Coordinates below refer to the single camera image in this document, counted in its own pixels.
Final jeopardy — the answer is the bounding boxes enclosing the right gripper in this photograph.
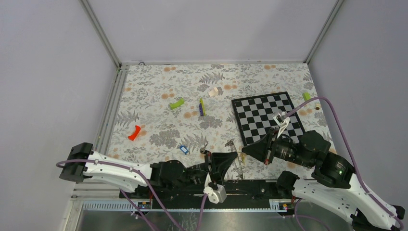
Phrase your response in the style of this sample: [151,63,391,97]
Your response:
[241,126,314,167]

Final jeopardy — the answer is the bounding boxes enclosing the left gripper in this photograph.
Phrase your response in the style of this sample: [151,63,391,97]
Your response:
[175,153,238,191]

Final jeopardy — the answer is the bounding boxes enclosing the yellow key tag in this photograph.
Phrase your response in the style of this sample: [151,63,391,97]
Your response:
[240,153,246,165]

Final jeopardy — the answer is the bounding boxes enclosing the large silver keyring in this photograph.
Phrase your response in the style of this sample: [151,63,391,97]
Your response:
[225,138,245,180]

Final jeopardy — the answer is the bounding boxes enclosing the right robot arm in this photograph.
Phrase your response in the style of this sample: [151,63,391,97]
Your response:
[242,130,405,231]

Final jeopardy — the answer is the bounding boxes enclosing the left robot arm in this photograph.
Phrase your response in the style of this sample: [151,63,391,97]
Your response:
[58,142,237,198]

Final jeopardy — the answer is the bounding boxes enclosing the black white chessboard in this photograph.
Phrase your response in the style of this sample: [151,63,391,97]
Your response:
[231,91,294,146]

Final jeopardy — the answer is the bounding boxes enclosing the blue key tag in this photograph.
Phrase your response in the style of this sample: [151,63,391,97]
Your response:
[179,145,190,155]

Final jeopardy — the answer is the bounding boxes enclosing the cream toy block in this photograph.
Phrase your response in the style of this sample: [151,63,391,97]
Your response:
[208,87,219,97]

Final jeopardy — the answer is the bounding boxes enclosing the green curved block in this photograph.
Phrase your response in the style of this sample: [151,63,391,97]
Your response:
[169,98,184,110]

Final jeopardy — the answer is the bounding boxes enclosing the small green block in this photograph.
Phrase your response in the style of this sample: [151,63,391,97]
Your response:
[302,92,311,102]

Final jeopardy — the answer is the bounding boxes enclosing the floral table mat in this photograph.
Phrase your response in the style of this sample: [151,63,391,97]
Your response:
[103,64,317,167]

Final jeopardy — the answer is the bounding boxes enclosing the red curved block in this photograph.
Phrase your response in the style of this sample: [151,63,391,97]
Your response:
[127,125,141,141]

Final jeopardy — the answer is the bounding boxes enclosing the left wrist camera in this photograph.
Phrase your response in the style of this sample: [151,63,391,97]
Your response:
[203,173,227,204]

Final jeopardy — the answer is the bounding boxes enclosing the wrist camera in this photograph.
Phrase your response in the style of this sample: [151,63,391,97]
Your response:
[273,109,290,138]
[203,173,227,204]

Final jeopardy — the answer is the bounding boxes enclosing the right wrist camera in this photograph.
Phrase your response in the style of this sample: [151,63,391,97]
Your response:
[273,109,290,138]

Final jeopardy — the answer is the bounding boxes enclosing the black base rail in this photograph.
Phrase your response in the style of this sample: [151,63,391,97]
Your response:
[119,179,297,210]

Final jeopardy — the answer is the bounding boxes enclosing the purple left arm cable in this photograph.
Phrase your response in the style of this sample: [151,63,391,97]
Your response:
[56,159,209,231]

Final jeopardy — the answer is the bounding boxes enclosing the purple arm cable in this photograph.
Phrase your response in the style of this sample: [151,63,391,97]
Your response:
[282,97,404,231]
[56,159,209,231]

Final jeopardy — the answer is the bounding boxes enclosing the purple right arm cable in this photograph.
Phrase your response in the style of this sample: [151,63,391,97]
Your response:
[282,97,404,231]

